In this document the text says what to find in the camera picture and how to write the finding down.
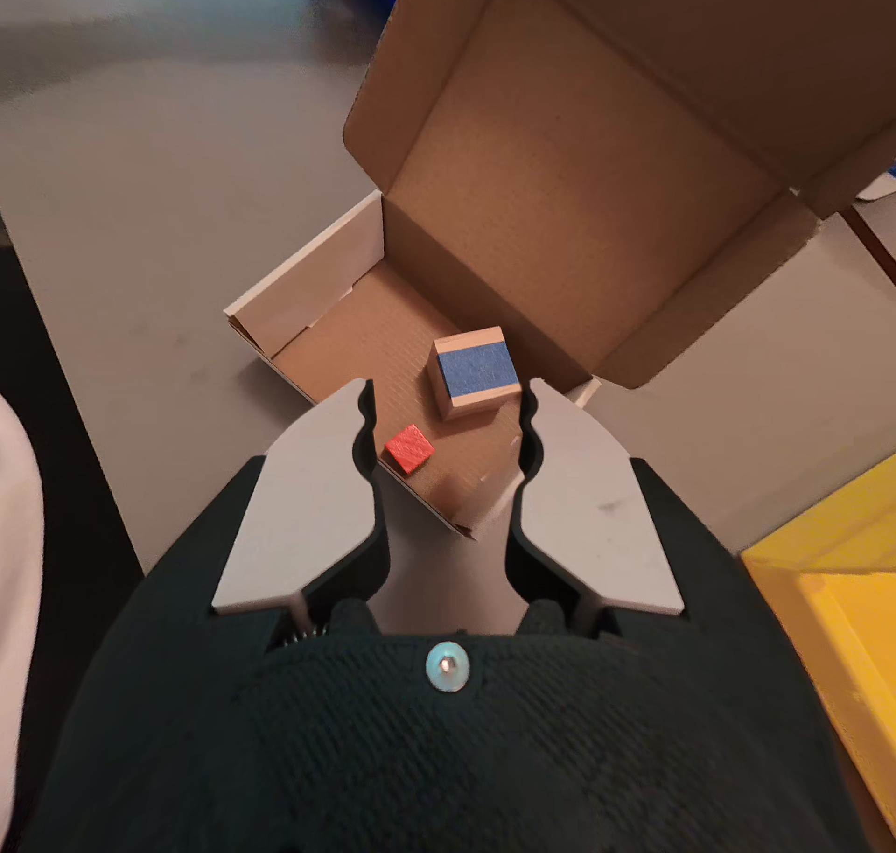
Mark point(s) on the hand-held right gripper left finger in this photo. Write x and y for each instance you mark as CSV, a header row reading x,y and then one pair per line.
x,y
308,503

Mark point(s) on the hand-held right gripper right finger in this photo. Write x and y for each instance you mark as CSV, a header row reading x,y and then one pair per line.
x,y
595,517

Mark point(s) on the small red cube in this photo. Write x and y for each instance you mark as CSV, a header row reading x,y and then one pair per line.
x,y
409,449

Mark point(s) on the blue-taped wooden cube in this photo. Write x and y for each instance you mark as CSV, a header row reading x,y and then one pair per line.
x,y
476,370

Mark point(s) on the white cardboard box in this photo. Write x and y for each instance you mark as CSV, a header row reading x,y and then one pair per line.
x,y
595,202

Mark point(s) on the yellow plastic bin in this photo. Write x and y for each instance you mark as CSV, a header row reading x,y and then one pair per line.
x,y
840,622

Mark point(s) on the person's white shirt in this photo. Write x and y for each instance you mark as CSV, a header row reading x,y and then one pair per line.
x,y
17,587

